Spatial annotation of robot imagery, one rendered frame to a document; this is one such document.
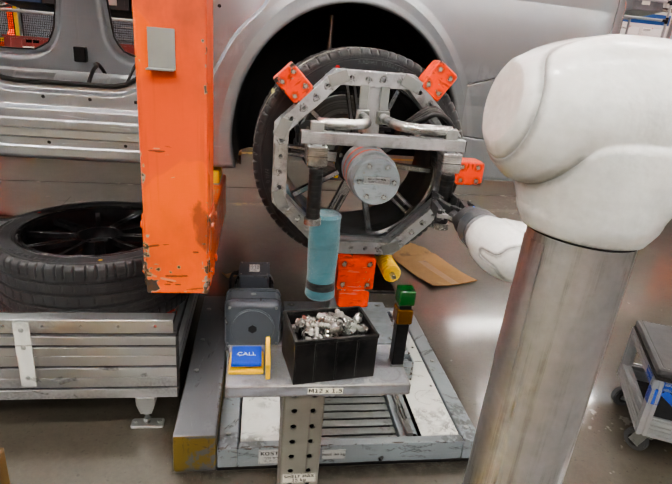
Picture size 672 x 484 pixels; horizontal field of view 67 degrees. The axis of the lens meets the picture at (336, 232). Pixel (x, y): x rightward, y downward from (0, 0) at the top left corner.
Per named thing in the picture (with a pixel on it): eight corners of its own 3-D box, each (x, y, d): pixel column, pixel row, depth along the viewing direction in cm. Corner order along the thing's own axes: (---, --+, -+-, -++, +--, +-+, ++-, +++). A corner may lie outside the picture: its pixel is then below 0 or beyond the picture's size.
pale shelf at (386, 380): (392, 353, 136) (394, 343, 135) (409, 394, 121) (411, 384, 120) (229, 354, 130) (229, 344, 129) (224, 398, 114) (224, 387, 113)
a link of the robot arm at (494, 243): (457, 258, 109) (515, 260, 111) (487, 292, 95) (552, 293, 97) (466, 210, 105) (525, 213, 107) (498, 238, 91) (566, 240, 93)
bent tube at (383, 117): (434, 128, 147) (439, 90, 143) (457, 141, 129) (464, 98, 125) (374, 124, 144) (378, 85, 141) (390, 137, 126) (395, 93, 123)
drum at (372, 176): (382, 187, 158) (387, 141, 153) (399, 208, 138) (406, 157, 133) (337, 185, 156) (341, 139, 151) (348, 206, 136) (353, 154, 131)
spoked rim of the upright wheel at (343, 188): (376, 236, 191) (446, 114, 178) (390, 262, 170) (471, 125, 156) (252, 179, 177) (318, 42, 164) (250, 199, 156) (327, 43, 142)
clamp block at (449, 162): (448, 165, 137) (451, 146, 136) (460, 174, 129) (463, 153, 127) (430, 165, 137) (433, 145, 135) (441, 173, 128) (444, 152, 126)
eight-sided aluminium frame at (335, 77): (435, 249, 168) (463, 77, 149) (441, 257, 162) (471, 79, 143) (268, 244, 159) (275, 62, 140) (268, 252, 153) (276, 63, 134)
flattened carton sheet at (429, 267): (420, 246, 330) (421, 241, 329) (476, 282, 284) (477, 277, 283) (380, 250, 316) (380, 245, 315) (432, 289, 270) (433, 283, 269)
